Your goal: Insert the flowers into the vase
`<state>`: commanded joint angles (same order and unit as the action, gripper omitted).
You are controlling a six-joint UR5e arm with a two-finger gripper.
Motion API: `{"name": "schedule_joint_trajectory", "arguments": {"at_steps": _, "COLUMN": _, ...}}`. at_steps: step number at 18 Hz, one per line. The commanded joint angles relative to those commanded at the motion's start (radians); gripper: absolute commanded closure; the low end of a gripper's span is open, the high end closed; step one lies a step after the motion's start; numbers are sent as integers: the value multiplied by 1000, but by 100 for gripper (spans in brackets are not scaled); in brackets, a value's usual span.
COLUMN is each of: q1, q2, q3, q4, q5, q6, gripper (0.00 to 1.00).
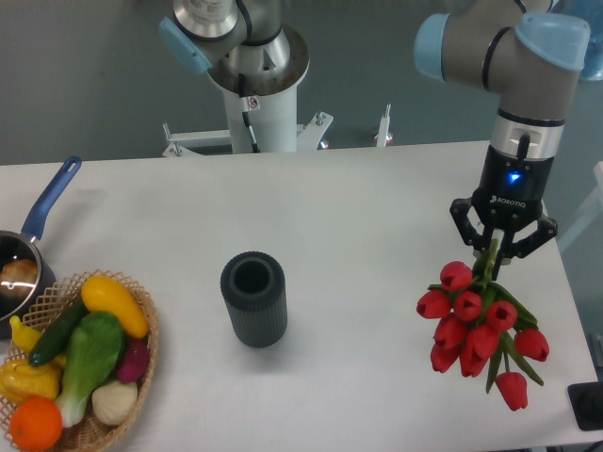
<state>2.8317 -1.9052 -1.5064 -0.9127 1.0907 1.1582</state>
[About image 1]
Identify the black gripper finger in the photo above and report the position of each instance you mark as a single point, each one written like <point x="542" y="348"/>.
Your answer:
<point x="546" y="229"/>
<point x="459" y="211"/>

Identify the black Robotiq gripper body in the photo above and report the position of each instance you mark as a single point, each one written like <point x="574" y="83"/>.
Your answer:
<point x="509" y="195"/>

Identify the red tulip bouquet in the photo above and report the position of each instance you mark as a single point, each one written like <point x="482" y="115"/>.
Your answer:
<point x="481" y="326"/>

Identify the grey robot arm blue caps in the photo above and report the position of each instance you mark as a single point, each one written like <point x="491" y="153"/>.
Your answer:
<point x="528" y="55"/>

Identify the dark grey ribbed vase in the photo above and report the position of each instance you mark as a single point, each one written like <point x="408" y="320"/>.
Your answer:
<point x="252" y="285"/>

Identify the black device at table edge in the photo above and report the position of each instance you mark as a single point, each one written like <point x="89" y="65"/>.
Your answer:
<point x="586" y="402"/>

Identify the blue translucent bag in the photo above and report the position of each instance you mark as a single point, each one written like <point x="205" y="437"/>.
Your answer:
<point x="592" y="13"/>

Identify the yellow squash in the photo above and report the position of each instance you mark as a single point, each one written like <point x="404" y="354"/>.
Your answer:
<point x="103" y="294"/>

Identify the green bok choy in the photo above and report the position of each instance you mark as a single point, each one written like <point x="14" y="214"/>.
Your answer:
<point x="92" y="353"/>

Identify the white garlic bulb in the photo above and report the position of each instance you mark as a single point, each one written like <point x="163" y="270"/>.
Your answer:
<point x="112" y="402"/>

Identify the dark green cucumber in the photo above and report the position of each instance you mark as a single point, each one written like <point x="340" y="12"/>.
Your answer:
<point x="55" y="339"/>

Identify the browned bread roll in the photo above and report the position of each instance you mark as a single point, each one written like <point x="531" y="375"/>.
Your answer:
<point x="19" y="278"/>

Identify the yellow banana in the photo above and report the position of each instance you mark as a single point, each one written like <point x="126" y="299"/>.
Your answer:
<point x="22" y="336"/>

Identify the yellow bell pepper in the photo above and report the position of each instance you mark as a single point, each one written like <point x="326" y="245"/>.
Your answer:
<point x="20" y="381"/>

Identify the orange fruit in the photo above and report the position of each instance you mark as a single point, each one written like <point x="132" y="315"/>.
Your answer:
<point x="36" y="425"/>

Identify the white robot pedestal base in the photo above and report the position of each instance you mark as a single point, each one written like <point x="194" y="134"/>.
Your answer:
<point x="259" y="87"/>

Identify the blue handled saucepan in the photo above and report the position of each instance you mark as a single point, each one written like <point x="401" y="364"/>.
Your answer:
<point x="24" y="244"/>

